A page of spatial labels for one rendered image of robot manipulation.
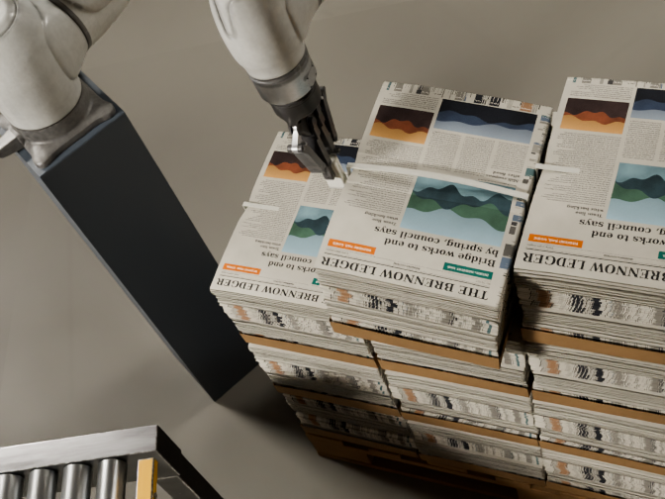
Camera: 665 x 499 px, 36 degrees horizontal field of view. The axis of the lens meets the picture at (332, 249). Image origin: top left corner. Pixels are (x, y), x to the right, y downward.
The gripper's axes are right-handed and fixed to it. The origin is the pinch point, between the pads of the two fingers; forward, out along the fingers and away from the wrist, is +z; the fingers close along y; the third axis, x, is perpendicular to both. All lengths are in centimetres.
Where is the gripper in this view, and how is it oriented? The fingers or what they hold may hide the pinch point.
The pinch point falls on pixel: (332, 171)
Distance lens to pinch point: 163.6
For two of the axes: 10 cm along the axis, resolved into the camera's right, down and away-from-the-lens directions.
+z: 3.1, 5.6, 7.7
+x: -9.1, -0.5, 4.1
